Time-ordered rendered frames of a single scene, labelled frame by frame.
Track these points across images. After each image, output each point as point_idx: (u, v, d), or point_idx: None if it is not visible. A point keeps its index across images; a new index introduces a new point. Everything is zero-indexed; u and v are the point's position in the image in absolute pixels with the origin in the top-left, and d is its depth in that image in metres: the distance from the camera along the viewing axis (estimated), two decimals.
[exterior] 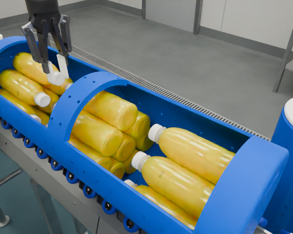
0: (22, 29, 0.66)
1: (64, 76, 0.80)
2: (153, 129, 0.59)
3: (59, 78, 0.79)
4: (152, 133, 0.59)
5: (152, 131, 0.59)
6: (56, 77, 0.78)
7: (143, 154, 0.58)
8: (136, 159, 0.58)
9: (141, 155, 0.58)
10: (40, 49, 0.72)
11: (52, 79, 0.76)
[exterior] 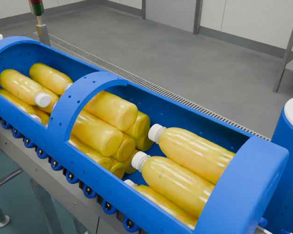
0: None
1: None
2: (153, 129, 0.59)
3: None
4: (152, 133, 0.59)
5: (152, 131, 0.59)
6: None
7: (143, 154, 0.58)
8: (136, 159, 0.58)
9: (141, 155, 0.58)
10: None
11: None
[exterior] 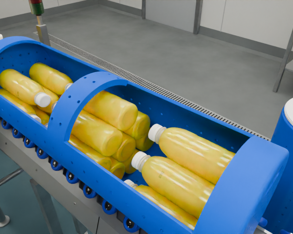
0: None
1: None
2: (153, 129, 0.59)
3: None
4: (152, 133, 0.59)
5: (152, 131, 0.59)
6: None
7: (143, 154, 0.58)
8: (136, 159, 0.58)
9: (141, 155, 0.58)
10: None
11: None
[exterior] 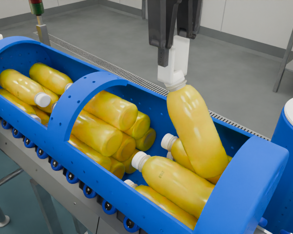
0: None
1: None
2: (176, 77, 0.48)
3: None
4: (173, 81, 0.48)
5: (174, 79, 0.48)
6: None
7: (143, 154, 0.58)
8: (136, 159, 0.58)
9: (141, 155, 0.58)
10: None
11: (170, 76, 0.47)
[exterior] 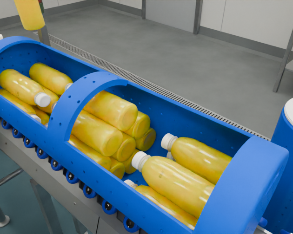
0: None
1: None
2: None
3: None
4: None
5: None
6: None
7: (143, 154, 0.58)
8: (136, 159, 0.58)
9: (141, 155, 0.58)
10: None
11: None
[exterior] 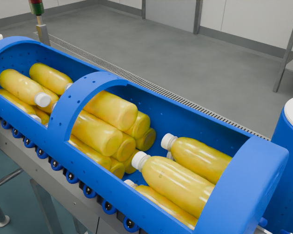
0: None
1: None
2: None
3: None
4: None
5: None
6: None
7: (143, 154, 0.58)
8: (136, 159, 0.58)
9: (141, 155, 0.58)
10: None
11: None
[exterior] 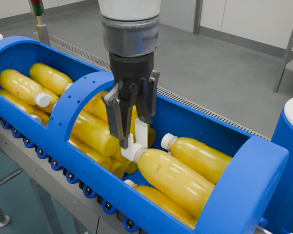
0: (104, 99, 0.45)
1: None
2: None
3: None
4: None
5: None
6: None
7: (140, 146, 0.58)
8: (133, 150, 0.57)
9: (137, 146, 0.57)
10: None
11: (131, 155, 0.56)
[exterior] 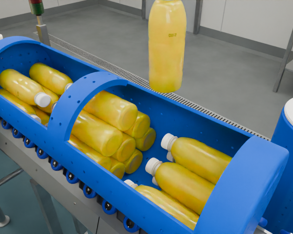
0: None
1: None
2: None
3: None
4: None
5: None
6: None
7: None
8: None
9: None
10: None
11: None
